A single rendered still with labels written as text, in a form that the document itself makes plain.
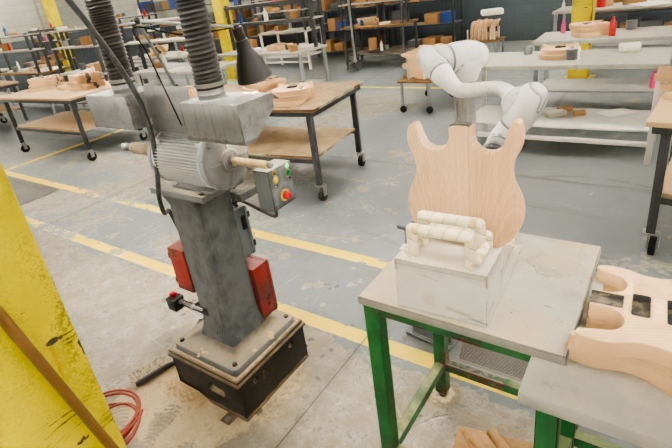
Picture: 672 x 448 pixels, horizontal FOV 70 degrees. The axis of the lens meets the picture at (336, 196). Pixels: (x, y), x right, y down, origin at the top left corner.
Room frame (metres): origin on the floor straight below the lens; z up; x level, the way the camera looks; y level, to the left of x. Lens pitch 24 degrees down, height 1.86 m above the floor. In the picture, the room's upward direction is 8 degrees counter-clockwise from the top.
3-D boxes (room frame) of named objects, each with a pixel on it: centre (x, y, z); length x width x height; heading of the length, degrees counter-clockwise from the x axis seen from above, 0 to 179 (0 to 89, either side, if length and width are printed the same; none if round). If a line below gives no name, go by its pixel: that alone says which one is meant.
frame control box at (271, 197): (2.12, 0.35, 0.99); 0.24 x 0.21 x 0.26; 53
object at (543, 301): (1.31, -0.44, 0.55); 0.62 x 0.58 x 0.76; 53
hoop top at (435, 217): (1.20, -0.31, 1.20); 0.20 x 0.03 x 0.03; 55
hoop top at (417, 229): (1.14, -0.27, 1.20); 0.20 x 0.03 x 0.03; 55
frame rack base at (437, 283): (1.18, -0.29, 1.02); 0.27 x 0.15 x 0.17; 56
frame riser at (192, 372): (2.02, 0.62, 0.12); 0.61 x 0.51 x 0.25; 143
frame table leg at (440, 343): (1.68, -0.38, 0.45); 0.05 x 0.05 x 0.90; 53
